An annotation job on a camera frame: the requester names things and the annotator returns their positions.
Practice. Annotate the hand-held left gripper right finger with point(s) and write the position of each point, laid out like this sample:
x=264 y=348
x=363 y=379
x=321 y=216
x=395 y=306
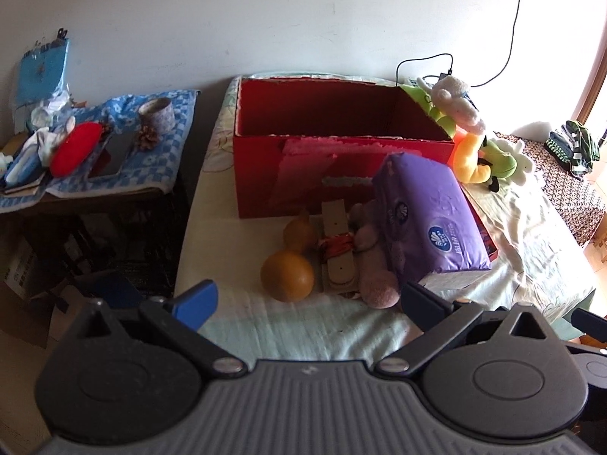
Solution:
x=419 y=303

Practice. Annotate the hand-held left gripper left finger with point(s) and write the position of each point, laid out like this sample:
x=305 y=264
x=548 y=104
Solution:
x=197 y=303

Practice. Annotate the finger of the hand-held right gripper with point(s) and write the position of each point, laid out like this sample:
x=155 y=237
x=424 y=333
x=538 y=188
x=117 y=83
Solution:
x=590 y=321

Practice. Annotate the dusky pink plush toy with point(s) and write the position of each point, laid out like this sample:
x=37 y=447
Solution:
x=377 y=279

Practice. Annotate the brown gourd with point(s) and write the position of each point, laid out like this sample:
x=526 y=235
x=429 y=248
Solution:
x=287 y=277

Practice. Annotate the purple tissue pack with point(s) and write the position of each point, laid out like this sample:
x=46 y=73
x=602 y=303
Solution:
x=427 y=208

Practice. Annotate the red knotted tassel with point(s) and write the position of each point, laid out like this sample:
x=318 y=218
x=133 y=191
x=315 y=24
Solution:
x=339 y=245

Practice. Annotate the red cardboard box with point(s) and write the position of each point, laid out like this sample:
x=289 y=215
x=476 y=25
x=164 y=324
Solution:
x=265 y=175

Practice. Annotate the pale bed sheet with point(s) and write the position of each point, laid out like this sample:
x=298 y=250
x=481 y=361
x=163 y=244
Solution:
x=223 y=265

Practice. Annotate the blue box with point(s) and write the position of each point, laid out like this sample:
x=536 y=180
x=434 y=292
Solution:
x=111 y=289

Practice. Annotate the flat red box lid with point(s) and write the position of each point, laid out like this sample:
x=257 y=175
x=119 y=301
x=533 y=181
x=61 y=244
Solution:
x=484 y=234

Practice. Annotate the brown patterned blanket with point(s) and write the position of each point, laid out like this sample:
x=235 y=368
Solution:
x=574 y=199

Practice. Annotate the dark side table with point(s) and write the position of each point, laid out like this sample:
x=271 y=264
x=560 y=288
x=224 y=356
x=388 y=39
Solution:
x=95 y=201

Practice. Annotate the blue checkered cloth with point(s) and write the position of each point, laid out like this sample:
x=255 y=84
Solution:
x=156 y=156

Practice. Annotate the green and yellow plush toy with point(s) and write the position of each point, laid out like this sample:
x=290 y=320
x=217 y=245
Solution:
x=498 y=161

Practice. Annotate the black smartphone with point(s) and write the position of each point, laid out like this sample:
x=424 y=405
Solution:
x=114 y=154

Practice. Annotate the pine cone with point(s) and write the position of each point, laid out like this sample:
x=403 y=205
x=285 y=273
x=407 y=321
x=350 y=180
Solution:
x=146 y=138

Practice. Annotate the brown cardboard box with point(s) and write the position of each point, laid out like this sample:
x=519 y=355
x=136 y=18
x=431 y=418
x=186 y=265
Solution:
x=23 y=303

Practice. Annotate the grey cup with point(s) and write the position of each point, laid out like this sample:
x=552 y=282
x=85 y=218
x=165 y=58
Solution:
x=156 y=113

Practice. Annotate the red pouch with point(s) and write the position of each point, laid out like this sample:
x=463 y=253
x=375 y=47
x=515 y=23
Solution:
x=73 y=149

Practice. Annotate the white plush sheep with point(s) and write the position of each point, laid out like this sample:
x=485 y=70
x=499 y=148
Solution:
x=457 y=99

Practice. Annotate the white crumpled cloth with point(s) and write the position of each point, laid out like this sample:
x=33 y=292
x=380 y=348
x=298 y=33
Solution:
x=45 y=144

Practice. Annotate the blue bag with clips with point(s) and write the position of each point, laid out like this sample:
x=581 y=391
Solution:
x=42 y=73

